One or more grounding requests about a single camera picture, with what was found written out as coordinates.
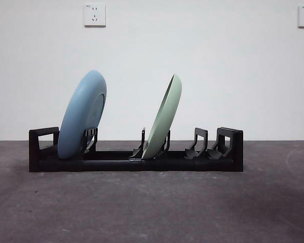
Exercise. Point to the pale green plate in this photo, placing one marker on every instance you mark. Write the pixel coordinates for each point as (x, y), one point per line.
(164, 119)

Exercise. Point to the light blue plate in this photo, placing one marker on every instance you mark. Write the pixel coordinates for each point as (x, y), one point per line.
(78, 114)

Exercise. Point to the black plastic plate rack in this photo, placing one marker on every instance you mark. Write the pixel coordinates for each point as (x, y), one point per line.
(116, 164)

